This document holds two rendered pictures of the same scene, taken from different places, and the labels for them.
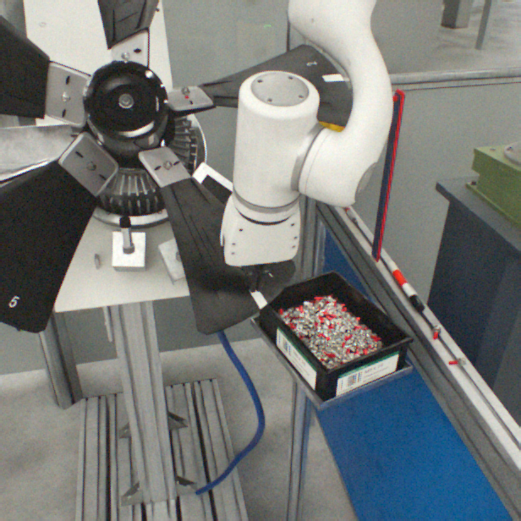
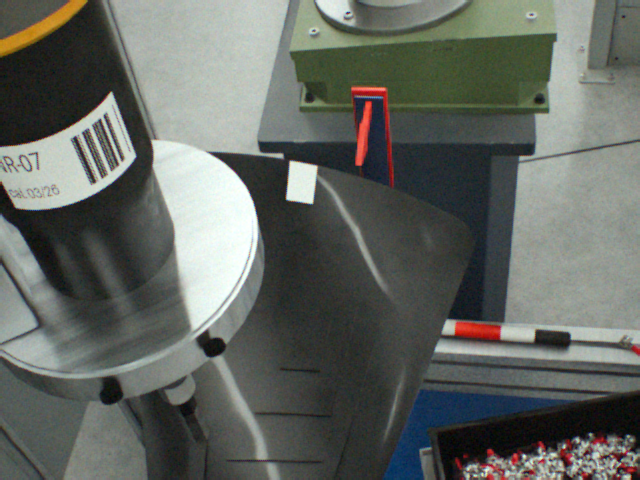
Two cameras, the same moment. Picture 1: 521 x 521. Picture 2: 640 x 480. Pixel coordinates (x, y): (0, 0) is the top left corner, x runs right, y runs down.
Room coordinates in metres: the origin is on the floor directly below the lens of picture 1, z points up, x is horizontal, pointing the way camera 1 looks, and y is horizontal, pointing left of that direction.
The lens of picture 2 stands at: (0.75, 0.18, 1.60)
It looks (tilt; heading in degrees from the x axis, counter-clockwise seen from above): 51 degrees down; 299
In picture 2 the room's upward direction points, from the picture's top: 10 degrees counter-clockwise
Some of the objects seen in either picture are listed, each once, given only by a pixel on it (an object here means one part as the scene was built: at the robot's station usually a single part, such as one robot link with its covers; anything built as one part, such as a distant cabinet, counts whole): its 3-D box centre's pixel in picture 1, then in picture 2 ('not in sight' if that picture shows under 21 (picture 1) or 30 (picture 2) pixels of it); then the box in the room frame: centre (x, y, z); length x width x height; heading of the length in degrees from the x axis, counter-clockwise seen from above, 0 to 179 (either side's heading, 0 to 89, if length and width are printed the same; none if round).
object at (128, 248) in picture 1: (126, 234); not in sight; (0.81, 0.20, 0.99); 0.02 x 0.02 x 0.06
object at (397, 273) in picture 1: (405, 285); (498, 332); (0.83, -0.29, 0.87); 0.14 x 0.01 x 0.01; 10
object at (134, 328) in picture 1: (145, 400); not in sight; (0.93, 0.24, 0.46); 0.09 x 0.05 x 0.91; 102
